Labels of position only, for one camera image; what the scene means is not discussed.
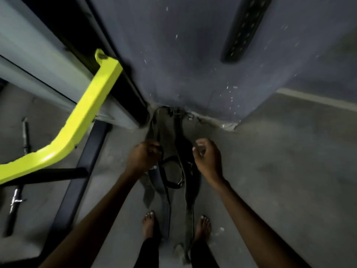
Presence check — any person's right hand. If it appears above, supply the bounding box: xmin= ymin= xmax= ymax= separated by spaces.
xmin=192 ymin=138 xmax=224 ymax=187

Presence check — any person's left hand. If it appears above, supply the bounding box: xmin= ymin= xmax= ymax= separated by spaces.
xmin=124 ymin=140 xmax=164 ymax=179

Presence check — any black USI belt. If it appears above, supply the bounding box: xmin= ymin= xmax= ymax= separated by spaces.
xmin=141 ymin=106 xmax=172 ymax=239
xmin=221 ymin=0 xmax=274 ymax=64

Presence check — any person's left forearm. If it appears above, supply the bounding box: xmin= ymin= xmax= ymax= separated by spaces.
xmin=39 ymin=170 xmax=148 ymax=268

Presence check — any person's right forearm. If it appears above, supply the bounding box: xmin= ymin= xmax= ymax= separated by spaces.
xmin=213 ymin=178 xmax=312 ymax=268

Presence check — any person's left foot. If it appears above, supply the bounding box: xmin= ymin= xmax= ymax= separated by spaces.
xmin=142 ymin=210 xmax=162 ymax=240

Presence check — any person's foot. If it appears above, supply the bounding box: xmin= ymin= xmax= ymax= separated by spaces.
xmin=142 ymin=210 xmax=162 ymax=240
xmin=194 ymin=214 xmax=212 ymax=242

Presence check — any person's right foot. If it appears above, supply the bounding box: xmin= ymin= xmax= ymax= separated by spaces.
xmin=194 ymin=214 xmax=212 ymax=242

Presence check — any person's right leg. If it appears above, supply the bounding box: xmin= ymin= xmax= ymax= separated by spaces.
xmin=190 ymin=238 xmax=221 ymax=268

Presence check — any person's leg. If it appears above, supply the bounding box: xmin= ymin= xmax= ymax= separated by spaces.
xmin=134 ymin=237 xmax=161 ymax=268
xmin=190 ymin=238 xmax=221 ymax=268

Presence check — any person's left leg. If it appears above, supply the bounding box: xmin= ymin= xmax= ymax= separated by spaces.
xmin=134 ymin=237 xmax=161 ymax=268

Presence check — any black bar with chrome collar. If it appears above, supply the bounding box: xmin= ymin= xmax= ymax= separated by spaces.
xmin=3 ymin=117 xmax=32 ymax=237

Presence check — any grey weight stack cover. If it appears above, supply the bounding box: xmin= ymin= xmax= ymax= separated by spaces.
xmin=0 ymin=0 xmax=140 ymax=130

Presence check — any black machine base frame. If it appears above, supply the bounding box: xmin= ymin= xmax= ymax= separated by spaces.
xmin=0 ymin=121 xmax=113 ymax=268

